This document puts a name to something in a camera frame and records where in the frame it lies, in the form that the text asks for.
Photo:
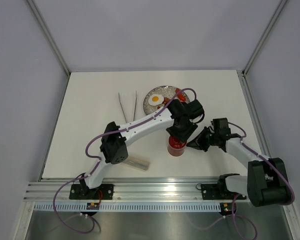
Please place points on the red tin can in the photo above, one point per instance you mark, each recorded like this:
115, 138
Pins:
175, 152

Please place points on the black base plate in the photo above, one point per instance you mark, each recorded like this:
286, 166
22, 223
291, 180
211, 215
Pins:
213, 192
103, 192

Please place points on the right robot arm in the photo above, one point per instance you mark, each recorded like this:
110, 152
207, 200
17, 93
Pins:
266, 182

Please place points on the right aluminium frame post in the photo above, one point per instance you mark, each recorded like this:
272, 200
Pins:
264, 36

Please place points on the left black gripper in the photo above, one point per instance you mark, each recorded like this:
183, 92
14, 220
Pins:
182, 136

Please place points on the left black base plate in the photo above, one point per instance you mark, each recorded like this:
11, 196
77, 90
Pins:
103, 192

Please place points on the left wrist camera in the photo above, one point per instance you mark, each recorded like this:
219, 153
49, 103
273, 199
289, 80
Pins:
195, 110

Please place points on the speckled ceramic plate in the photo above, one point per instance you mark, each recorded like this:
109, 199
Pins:
165, 90

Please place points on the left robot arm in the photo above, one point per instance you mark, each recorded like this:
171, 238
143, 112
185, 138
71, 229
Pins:
111, 147

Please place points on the toy fried egg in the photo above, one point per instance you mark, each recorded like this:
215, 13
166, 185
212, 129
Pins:
155, 100

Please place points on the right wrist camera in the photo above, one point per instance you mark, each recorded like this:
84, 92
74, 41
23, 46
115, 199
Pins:
221, 126

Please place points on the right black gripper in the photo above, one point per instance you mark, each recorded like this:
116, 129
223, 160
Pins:
196, 143

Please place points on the bacon wrapped roll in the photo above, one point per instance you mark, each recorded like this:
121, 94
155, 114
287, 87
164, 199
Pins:
166, 100

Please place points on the silver tin lid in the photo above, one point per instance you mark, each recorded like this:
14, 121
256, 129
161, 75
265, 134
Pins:
175, 143

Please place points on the left aluminium frame post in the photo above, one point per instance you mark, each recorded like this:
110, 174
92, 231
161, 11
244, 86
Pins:
34, 9

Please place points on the red sausage top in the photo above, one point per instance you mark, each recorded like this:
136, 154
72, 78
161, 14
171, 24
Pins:
180, 95

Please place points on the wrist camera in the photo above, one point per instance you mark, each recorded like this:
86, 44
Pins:
221, 126
195, 110

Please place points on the metal serving tongs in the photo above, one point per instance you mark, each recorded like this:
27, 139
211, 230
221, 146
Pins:
128, 105

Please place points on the aluminium frame post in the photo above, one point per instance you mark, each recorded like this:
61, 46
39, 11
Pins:
264, 36
34, 9

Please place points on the aluminium mounting rail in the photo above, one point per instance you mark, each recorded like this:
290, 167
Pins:
142, 189

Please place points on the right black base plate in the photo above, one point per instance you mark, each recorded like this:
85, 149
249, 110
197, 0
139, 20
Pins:
213, 192

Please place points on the white slotted cable duct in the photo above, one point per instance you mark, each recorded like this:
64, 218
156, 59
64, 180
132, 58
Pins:
130, 207

